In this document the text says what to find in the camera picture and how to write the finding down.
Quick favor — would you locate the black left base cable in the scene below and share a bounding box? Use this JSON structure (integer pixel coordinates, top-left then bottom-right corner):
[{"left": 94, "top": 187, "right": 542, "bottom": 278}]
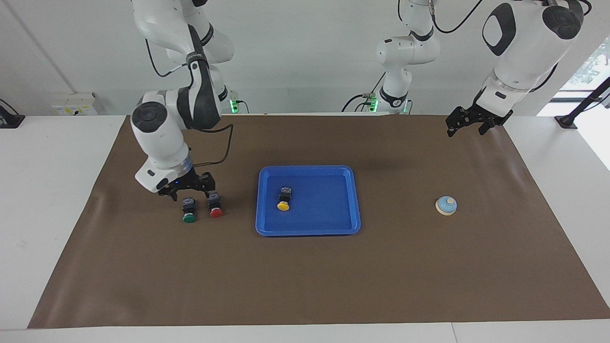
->
[{"left": 341, "top": 71, "right": 386, "bottom": 113}]

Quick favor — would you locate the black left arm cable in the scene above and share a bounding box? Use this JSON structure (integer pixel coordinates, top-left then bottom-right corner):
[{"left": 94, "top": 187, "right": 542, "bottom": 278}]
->
[{"left": 399, "top": 0, "right": 483, "bottom": 35}]

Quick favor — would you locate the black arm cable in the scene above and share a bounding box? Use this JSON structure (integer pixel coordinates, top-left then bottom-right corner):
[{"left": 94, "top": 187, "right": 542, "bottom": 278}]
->
[
  {"left": 399, "top": 0, "right": 483, "bottom": 35},
  {"left": 144, "top": 37, "right": 234, "bottom": 166}
]

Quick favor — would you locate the black desk mount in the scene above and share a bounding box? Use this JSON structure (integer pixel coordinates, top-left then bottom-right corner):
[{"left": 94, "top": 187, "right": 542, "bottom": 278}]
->
[{"left": 0, "top": 99, "right": 25, "bottom": 129}]

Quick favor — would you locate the white wall socket box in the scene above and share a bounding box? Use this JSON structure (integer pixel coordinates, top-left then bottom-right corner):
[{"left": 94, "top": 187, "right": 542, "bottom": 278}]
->
[{"left": 51, "top": 92, "right": 98, "bottom": 116}]

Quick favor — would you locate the blue plastic tray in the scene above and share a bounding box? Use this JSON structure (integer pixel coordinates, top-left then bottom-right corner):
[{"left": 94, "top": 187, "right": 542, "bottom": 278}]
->
[{"left": 255, "top": 165, "right": 361, "bottom": 237}]

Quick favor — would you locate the light blue service bell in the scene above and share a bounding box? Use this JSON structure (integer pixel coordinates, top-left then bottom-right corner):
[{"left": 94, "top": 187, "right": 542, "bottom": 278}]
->
[{"left": 435, "top": 196, "right": 458, "bottom": 216}]

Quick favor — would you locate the black clamp stand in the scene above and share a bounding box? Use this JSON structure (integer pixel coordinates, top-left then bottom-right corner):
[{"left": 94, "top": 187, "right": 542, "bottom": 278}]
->
[{"left": 554, "top": 76, "right": 610, "bottom": 130}]

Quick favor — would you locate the brown table mat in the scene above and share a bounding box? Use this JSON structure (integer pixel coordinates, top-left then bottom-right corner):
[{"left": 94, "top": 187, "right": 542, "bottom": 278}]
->
[{"left": 27, "top": 114, "right": 610, "bottom": 329}]

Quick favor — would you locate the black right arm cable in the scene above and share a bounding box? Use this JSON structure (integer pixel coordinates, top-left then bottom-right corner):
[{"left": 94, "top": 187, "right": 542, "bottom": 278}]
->
[{"left": 144, "top": 37, "right": 234, "bottom": 166}]

